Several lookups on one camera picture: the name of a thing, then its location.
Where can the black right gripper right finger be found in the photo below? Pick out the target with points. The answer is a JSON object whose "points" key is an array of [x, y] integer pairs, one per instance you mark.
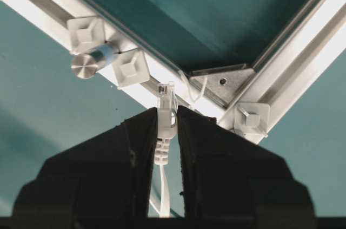
{"points": [[226, 176]]}

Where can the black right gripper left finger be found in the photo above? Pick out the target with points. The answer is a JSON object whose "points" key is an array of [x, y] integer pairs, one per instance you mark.
{"points": [[107, 176]]}

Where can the aluminium pin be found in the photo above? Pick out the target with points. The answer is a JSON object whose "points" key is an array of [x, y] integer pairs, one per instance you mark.
{"points": [[86, 65]]}

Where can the aluminium corner bracket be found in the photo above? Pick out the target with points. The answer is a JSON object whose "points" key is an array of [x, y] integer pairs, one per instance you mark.
{"points": [[223, 83]]}

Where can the aluminium extrusion square frame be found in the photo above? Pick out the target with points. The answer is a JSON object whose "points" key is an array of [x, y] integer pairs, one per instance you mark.
{"points": [[288, 67]]}

